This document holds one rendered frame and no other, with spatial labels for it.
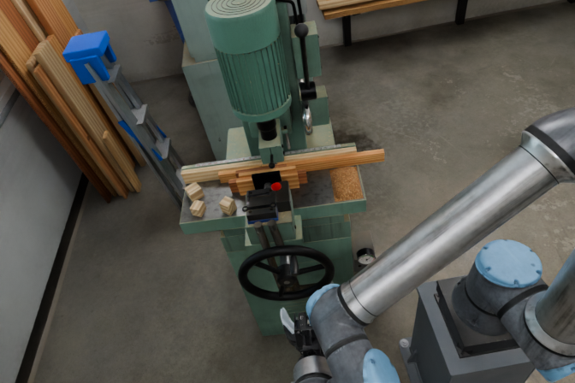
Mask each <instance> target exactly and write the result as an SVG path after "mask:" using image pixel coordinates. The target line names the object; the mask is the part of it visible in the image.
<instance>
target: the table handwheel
mask: <svg viewBox="0 0 575 383"><path fill-rule="evenodd" d="M275 256H280V266H279V267H278V268H274V267H272V266H270V265H267V264H265V263H262V262H261V261H263V260H265V259H268V258H271V257H275ZM291 256H305V257H309V258H311V259H313V260H316V261H318V262H320V263H321V264H318V265H315V266H311V267H308V268H300V269H299V274H298V275H301V274H306V273H310V272H313V271H318V270H321V269H325V275H324V277H323V278H322V279H321V280H320V281H319V282H318V283H316V284H315V285H314V286H310V287H308V288H306V289H303V290H299V291H295V292H284V290H285V287H286V286H292V285H293V284H295V283H296V281H297V276H292V275H291V274H290V259H291ZM252 266H256V267H259V268H262V269H265V270H268V271H270V272H271V273H274V274H276V281H277V283H278V284H279V285H280V286H281V287H280V289H279V291H278V292H272V291H267V290H264V289H261V288H259V287H257V286H255V285H254V284H252V283H251V282H250V280H249V279H248V278H247V274H248V271H249V270H250V268H251V267H252ZM334 275H335V267H334V265H333V263H332V262H331V260H330V259H329V258H328V257H327V256H326V255H324V254H323V253H322V252H321V251H319V250H315V249H312V248H309V247H305V246H300V245H279V246H274V247H270V248H267V249H264V250H260V251H258V252H256V253H254V254H252V255H251V256H249V257H248V258H247V259H246V260H245V261H244V262H243V263H242V264H241V265H240V269H239V272H238V279H239V282H240V284H241V286H242V287H243V288H244V289H245V290H246V291H247V292H249V293H251V294H252V295H254V296H256V297H258V298H263V299H267V300H272V301H293V300H299V299H302V298H308V297H310V296H311V295H312V294H313V293H314V292H315V291H317V290H320V289H322V287H323V286H326V285H329V284H330V283H331V281H332V280H333V278H334Z"/></svg>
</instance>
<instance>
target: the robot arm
mask: <svg viewBox="0 0 575 383"><path fill-rule="evenodd" d="M561 183H569V184H575V107H573V108H569V109H563V110H560V111H557V112H554V113H552V114H550V115H546V116H544V117H542V118H541V119H539V120H537V121H535V122H533V123H532V124H531V125H529V126H528V127H527V128H526V129H525V130H524V131H523V132H522V133H521V143H520V145H519V147H517V148H516V149H515V150H513V151H512V152H511V153H509V154H508V155H507V156H505V157H504V158H503V159H501V160H500V161H499V162H498V163H496V165H494V166H493V167H492V168H491V169H489V170H488V171H487V172H485V173H484V174H483V175H481V176H480V177H479V178H478V179H476V180H475V181H474V182H472V183H471V184H470V185H468V186H467V187H466V188H465V189H464V190H463V191H461V192H460V193H459V194H457V195H456V196H455V197H453V198H452V199H451V200H450V201H448V202H447V203H446V204H444V205H443V206H442V207H440V208H439V209H438V210H437V211H436V212H435V213H434V214H432V215H431V216H430V217H428V218H427V219H426V220H424V221H423V222H422V223H420V224H419V225H418V226H417V227H415V228H414V229H412V230H411V231H410V232H409V233H408V234H407V235H406V236H404V237H403V238H402V239H400V240H399V241H398V242H396V243H395V244H394V245H392V246H391V247H390V248H389V249H387V250H386V251H385V252H383V253H382V254H381V255H380V256H379V257H378V258H376V259H375V260H374V261H373V262H371V263H370V264H369V265H367V266H366V267H365V268H363V269H362V270H361V271H359V272H358V273H357V274H355V275H354V276H353V277H352V278H351V279H350V280H348V281H347V282H344V283H343V284H341V285H338V284H330V285H326V286H323V287H322V289H320V290H317V291H315V292H314V293H313V294H312V295H311V296H310V298H309V299H308V301H307V303H306V307H305V308H306V312H307V316H306V312H302V313H298V315H299V317H296V316H295V313H293V320H294V322H292V321H291V318H290V317H289V315H288V313H287V311H286V310H285V309H284V308H282V309H281V312H280V316H281V320H282V325H283V328H284V332H285V334H286V337H287V341H288V342H289V343H290V344H291V345H293V346H294V347H295V348H296V350H297V351H299V352H300V354H301V355H302V356H301V357H300V358H299V360H298V362H297V363H296V364H295V366H294V369H293V382H291V383H400V379H399V376H398V374H397V372H396V369H395V367H394V365H393V364H392V363H391V362H390V360H389V358H388V357H387V356H386V355H385V354H384V353H383V352H382V351H380V350H378V349H373V347H372V345H371V344H370V341H369V340H368V338H367V335H366V333H365V330H364V327H366V326H368V325H369V324H370V323H372V322H373V320H374V319H375V318H376V317H378V316H379V315H380V314H381V313H383V312H384V311H385V310H387V309H388V308H390V307H391V306H393V305H394V304H395V303H397V302H398V301H400V300H401V299H402V298H403V297H405V296H406V295H407V294H409V293H410V292H412V291H413V290H414V289H416V288H417V287H419V286H420V285H422V284H423V283H424V282H425V281H426V280H428V279H429V278H431V277H432V276H433V275H435V274H436V273H438V272H439V271H441V270H442V269H443V268H445V267H446V266H447V265H448V264H449V263H451V262H453V261H454V260H455V259H457V258H458V257H459V256H461V255H463V254H464V253H465V252H467V251H468V250H469V249H470V248H471V247H473V246H474V245H476V244H477V243H479V242H480V241H481V240H483V239H485V238H486V237H487V236H489V235H490V234H491V233H492V232H493V231H495V230H496V229H498V228H499V227H501V226H502V225H503V224H505V223H506V222H507V221H509V220H511V219H512V218H513V217H514V216H515V215H517V214H518V213H520V212H521V211H522V210H524V209H525V208H527V207H528V206H529V205H531V204H532V203H534V202H535V201H536V200H537V199H538V198H540V197H541V196H543V195H544V194H546V193H547V192H549V191H550V190H551V189H553V188H554V187H556V186H557V185H558V184H561ZM541 276H542V263H541V261H540V259H539V257H538V256H537V254H536V253H535V252H533V251H532V250H531V249H530V248H529V247H528V246H526V245H523V244H521V243H520V242H517V241H513V240H509V239H507V240H505V239H497V240H494V241H491V242H489V243H487V244H486V245H485V246H484V247H483V248H482V249H481V250H480V251H479V252H478V253H477V255H476V259H475V261H474V263H473V265H472V267H471V270H470V272H469V274H468V275H467V276H465V277H463V278H461V279H460V280H459V281H458V282H457V284H456V285H455V287H454V289H453V293H452V305H453V309H454V311H455V313H456V315H457V316H458V317H459V319H460V320H461V321H462V322H463V323H464V324H465V325H466V326H468V327H469V328H470V329H472V330H473V331H475V332H477V333H481V334H484V335H489V336H498V335H502V334H505V333H508V332H509V333H510V334H511V335H512V337H513V338H514V340H515V341H516V342H517V344H518V345H519V347H520V348H521V349H522V351H523V352H524V353H525V354H526V355H527V357H528V358H529V359H530V361H531V362H532V364H533V365H534V366H535V368H536V370H537V371H538V372H540V374H541V375H542V376H543V377H544V378H545V380H547V381H548V382H556V381H557V380H560V379H562V378H564V377H566V376H568V375H569V374H573V373H574V372H575V248H574V249H573V251H572V253H571V254H570V256H569V257H568V258H567V260H566V262H565V263H564V265H563V266H562V268H561V269H560V271H559V273H558V274H557V275H556V277H555V278H554V280H553V282H552V283H551V285H550V287H548V285H547V284H546V283H545V282H544V281H543V280H542V279H541Z"/></svg>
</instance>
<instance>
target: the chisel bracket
mask: <svg viewBox="0 0 575 383"><path fill-rule="evenodd" d="M276 132H277V136H276V138H275V139H273V140H271V141H265V140H263V139H262V138H261V134H260V131H259V130H258V148H259V152H260V156H261V159H262V163H263V164H267V163H270V155H273V162H284V155H285V152H284V151H283V138H282V131H281V123H280V119H276Z"/></svg>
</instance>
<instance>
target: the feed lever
mask: <svg viewBox="0 0 575 383"><path fill-rule="evenodd" d="M308 32H309V28H308V26H307V25H306V24H305V23H299V24H297V25H296V26H295V28H294V33H295V35H296V36H297V37H298V38H299V41H300V48H301V55H302V62H303V70H304V77H305V82H304V83H300V84H299V88H300V94H301V100H302V101H303V102H304V101H309V100H315V99H316V98H317V92H316V86H315V82H314V81H309V73H308V63H307V54H306V46H305V37H306V36H307V35H308Z"/></svg>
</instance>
